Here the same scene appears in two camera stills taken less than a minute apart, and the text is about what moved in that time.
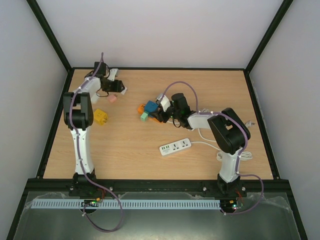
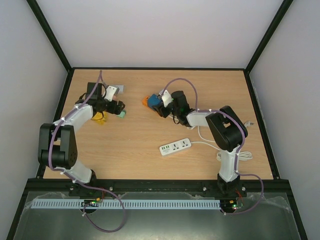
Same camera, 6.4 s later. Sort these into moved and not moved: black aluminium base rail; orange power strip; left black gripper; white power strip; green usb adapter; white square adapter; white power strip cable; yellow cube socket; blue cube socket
Moved: orange power strip; left black gripper; white square adapter; green usb adapter; blue cube socket
Not moved: black aluminium base rail; yellow cube socket; white power strip cable; white power strip
